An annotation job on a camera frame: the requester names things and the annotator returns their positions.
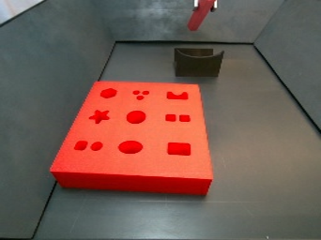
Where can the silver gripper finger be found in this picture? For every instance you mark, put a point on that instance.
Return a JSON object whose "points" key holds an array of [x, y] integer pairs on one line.
{"points": [[214, 6], [195, 3]]}

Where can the black curved holder bracket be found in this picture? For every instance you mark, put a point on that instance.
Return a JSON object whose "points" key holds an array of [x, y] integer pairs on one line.
{"points": [[197, 62]]}

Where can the red foam shape-sorter block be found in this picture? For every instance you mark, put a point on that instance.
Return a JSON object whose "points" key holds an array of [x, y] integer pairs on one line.
{"points": [[138, 139]]}

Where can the red hexagonal prism bar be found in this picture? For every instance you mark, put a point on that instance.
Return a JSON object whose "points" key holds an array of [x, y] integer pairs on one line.
{"points": [[199, 13]]}

